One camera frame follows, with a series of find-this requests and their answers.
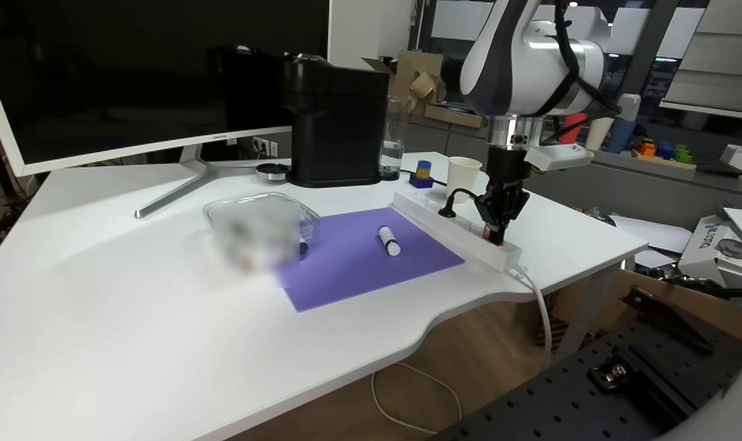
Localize white paper cup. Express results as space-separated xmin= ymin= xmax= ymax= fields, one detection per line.
xmin=447 ymin=154 xmax=486 ymax=201

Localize red cup stack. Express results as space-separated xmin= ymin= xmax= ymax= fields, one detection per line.
xmin=561 ymin=109 xmax=591 ymax=146

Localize black round lid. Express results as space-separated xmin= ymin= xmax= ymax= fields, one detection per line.
xmin=255 ymin=161 xmax=291 ymax=181

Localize white printed paper sheets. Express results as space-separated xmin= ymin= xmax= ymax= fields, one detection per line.
xmin=679 ymin=205 xmax=742 ymax=289

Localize blue cup stack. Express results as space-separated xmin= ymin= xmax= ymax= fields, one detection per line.
xmin=605 ymin=93 xmax=645 ymax=157

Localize clear plastic container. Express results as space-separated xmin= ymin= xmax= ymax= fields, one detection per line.
xmin=204 ymin=191 xmax=322 ymax=273

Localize black plug with cable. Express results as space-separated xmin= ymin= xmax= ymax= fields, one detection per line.
xmin=397 ymin=165 xmax=492 ymax=225

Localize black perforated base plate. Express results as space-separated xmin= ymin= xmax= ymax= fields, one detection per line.
xmin=441 ymin=320 xmax=742 ymax=441

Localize white monitor stand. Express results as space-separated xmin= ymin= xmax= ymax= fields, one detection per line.
xmin=132 ymin=145 xmax=225 ymax=219

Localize grey table leg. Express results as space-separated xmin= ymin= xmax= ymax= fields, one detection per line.
xmin=551 ymin=263 xmax=635 ymax=361

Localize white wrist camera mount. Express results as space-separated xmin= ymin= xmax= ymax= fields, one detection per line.
xmin=522 ymin=138 xmax=596 ymax=173

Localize thin floor cable loop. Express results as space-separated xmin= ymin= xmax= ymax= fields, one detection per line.
xmin=367 ymin=361 xmax=465 ymax=439

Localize white power strip cable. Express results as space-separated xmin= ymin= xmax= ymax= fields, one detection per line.
xmin=506 ymin=261 xmax=559 ymax=361

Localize white curved monitor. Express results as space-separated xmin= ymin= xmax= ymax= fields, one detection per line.
xmin=0 ymin=0 xmax=342 ymax=178

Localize cardboard box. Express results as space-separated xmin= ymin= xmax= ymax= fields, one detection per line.
xmin=366 ymin=48 xmax=471 ymax=130

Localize white window blind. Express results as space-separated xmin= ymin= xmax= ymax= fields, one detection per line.
xmin=660 ymin=0 xmax=742 ymax=124

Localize white short marker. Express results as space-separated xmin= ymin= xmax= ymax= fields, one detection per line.
xmin=376 ymin=225 xmax=405 ymax=259

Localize white power strip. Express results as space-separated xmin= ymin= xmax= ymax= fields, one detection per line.
xmin=393 ymin=189 xmax=524 ymax=273

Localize green small toy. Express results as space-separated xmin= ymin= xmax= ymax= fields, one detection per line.
xmin=672 ymin=142 xmax=698 ymax=165

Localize white paper sheet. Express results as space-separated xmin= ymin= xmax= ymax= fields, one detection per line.
xmin=610 ymin=212 xmax=697 ymax=257

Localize white cup stack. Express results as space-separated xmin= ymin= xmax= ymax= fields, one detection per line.
xmin=586 ymin=115 xmax=616 ymax=154

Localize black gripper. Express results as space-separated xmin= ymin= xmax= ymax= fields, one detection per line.
xmin=476 ymin=145 xmax=535 ymax=246

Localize grey low cabinet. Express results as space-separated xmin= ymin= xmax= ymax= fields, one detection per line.
xmin=403 ymin=112 xmax=742 ymax=233

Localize white marker brown end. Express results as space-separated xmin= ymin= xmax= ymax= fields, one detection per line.
xmin=240 ymin=244 xmax=301 ymax=273

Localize purple paper mat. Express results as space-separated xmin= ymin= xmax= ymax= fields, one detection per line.
xmin=269 ymin=205 xmax=468 ymax=312

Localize white marker dark cap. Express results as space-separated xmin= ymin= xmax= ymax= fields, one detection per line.
xmin=258 ymin=228 xmax=311 ymax=257

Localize clear plastic bottle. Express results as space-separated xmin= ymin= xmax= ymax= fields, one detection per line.
xmin=377 ymin=96 xmax=411 ymax=181

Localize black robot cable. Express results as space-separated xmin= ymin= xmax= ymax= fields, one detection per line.
xmin=551 ymin=0 xmax=628 ymax=118

